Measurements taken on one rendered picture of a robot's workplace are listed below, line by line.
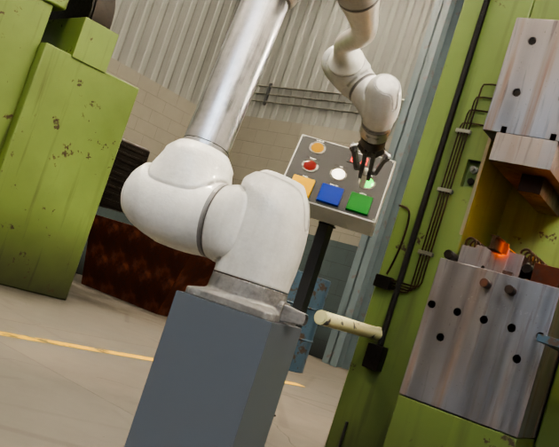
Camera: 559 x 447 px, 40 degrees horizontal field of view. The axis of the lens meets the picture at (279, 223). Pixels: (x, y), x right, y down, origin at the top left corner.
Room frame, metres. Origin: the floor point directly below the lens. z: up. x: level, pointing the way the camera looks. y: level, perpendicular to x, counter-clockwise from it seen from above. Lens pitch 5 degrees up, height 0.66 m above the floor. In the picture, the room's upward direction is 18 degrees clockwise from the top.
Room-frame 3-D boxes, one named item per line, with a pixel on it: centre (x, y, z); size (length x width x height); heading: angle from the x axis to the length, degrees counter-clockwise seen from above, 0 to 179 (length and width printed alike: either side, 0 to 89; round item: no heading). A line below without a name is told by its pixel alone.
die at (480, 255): (2.58, -0.78, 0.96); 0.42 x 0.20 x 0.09; 146
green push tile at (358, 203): (2.51, -0.23, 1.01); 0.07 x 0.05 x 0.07; 81
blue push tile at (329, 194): (2.52, -0.13, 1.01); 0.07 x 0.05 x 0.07; 81
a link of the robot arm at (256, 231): (1.52, 0.03, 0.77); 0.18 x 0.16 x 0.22; 70
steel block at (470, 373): (2.56, -0.83, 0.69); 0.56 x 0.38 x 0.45; 146
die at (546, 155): (2.58, -0.78, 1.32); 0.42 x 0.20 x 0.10; 146
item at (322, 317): (2.52, -0.32, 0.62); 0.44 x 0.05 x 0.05; 146
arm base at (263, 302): (1.51, 0.00, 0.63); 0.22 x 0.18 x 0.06; 70
